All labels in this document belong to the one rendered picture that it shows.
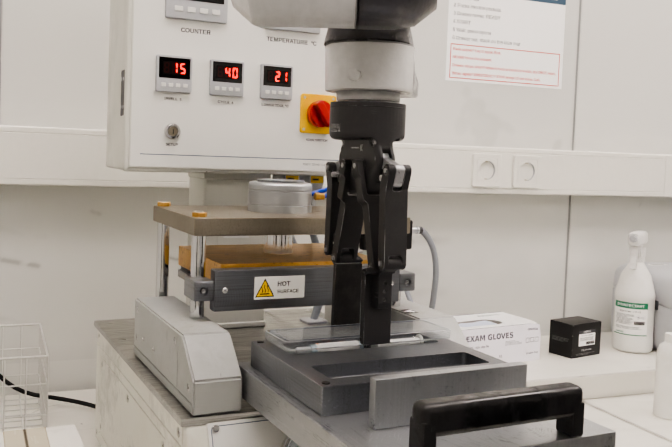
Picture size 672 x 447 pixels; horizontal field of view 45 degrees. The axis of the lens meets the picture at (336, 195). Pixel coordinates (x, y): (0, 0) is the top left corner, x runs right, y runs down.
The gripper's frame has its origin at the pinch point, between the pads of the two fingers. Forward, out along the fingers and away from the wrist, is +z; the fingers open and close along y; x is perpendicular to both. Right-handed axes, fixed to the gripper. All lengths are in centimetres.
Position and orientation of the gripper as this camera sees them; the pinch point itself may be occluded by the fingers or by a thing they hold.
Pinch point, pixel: (360, 305)
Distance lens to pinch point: 81.6
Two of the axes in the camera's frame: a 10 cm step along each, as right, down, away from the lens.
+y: 4.5, 0.5, -8.9
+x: 8.9, 0.1, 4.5
